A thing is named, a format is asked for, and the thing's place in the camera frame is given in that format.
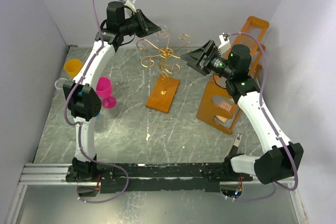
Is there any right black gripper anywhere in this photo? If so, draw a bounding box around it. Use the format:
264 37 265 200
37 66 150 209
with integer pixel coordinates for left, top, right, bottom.
181 40 234 79

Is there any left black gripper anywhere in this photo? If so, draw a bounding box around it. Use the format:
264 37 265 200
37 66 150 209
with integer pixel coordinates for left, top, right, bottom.
122 9 164 39

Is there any clear wine glass back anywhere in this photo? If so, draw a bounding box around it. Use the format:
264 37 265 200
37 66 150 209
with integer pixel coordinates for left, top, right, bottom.
154 24 170 38

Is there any clear wine glass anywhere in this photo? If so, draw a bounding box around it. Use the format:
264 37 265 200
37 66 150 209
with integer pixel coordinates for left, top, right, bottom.
154 24 170 38
54 78 67 90

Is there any pink plastic wine glass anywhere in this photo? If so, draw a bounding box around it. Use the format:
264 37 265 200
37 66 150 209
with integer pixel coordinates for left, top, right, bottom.
96 77 117 109

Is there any yellow plastic wine glass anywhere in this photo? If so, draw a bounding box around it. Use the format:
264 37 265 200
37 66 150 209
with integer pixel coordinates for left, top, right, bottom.
64 59 82 79

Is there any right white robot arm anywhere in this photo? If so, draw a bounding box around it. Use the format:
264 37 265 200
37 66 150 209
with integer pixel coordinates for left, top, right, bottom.
181 40 303 185

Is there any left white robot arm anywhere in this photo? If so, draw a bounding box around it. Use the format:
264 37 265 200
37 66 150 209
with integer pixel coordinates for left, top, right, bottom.
63 2 161 182

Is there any wooden rack base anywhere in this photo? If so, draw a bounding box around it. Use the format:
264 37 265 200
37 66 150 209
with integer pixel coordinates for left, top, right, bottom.
145 74 180 113

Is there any orange wooden shelf rack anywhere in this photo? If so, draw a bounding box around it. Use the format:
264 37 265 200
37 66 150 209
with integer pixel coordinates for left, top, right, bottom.
196 16 269 135

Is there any white label strip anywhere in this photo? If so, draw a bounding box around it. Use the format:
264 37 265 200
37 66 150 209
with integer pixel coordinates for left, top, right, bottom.
233 133 243 148

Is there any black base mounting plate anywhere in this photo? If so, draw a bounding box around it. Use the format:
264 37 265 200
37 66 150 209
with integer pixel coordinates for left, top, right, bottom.
65 162 253 194

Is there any gold wire glass rack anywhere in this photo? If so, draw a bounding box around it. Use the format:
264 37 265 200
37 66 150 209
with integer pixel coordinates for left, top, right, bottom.
136 33 192 80

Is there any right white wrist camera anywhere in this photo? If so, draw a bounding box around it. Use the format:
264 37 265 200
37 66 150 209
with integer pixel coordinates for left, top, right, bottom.
218 33 231 55

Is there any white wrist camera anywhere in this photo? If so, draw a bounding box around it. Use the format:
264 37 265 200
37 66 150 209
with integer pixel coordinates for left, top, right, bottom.
124 0 136 13
218 33 231 55

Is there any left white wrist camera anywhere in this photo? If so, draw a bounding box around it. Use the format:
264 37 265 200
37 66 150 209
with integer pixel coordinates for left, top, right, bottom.
124 0 136 13

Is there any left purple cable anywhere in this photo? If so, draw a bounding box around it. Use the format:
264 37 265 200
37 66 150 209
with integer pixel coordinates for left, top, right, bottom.
64 0 130 204

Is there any purple cable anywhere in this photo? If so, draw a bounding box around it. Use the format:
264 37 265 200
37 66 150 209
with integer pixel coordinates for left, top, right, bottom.
64 0 130 204
223 31 300 201

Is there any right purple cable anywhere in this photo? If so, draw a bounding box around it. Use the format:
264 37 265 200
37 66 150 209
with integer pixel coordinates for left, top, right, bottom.
223 31 300 201

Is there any aluminium extrusion rail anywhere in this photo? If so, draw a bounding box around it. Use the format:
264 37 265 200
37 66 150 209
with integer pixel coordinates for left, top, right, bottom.
18 163 296 185

